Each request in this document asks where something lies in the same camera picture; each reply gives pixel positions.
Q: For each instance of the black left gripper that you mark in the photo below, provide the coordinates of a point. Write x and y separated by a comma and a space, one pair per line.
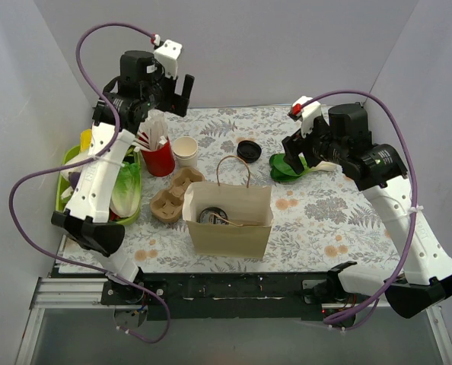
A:
176, 96

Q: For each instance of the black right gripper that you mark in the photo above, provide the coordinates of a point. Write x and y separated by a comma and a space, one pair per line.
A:
300, 144

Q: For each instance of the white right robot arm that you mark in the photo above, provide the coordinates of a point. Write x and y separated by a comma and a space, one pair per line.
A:
344, 138

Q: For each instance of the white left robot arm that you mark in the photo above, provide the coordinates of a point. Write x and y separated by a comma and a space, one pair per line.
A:
117, 116

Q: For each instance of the black coffee lid stack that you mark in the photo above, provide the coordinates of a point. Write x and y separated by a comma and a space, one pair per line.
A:
249, 151

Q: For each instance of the green white bok choy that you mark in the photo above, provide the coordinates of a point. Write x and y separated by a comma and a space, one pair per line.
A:
281, 172

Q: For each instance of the white paper cup stack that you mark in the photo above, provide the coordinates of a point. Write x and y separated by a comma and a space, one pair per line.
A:
185, 149

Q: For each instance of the floral patterned table mat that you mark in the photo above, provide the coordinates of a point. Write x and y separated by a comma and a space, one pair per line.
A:
320, 220

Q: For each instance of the red ribbed cup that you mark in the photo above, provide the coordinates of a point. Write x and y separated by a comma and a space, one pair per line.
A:
160, 162

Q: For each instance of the yellow pepper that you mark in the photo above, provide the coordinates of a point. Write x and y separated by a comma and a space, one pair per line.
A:
85, 140

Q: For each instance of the brown cardboard cup carrier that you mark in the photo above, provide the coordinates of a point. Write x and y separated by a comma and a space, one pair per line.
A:
167, 204

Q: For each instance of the green lettuce leaf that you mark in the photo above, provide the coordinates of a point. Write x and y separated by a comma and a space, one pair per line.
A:
125, 198

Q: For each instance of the large napa cabbage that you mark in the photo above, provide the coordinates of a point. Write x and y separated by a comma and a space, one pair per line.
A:
77, 159

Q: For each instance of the purple eggplant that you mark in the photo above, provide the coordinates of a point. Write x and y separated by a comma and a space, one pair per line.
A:
73, 179

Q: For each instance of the green plastic tray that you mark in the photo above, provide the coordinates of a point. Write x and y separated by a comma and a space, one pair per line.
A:
64, 191

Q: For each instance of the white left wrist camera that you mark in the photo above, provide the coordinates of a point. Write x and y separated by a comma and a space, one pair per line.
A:
167, 55

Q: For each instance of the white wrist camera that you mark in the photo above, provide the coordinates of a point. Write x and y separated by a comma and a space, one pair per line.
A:
305, 111
167, 55

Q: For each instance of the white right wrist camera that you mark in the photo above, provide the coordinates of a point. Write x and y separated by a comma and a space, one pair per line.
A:
305, 111

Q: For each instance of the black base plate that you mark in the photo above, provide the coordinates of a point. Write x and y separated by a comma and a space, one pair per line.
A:
230, 295

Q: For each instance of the aluminium frame rail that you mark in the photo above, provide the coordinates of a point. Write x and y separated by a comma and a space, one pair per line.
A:
86, 293

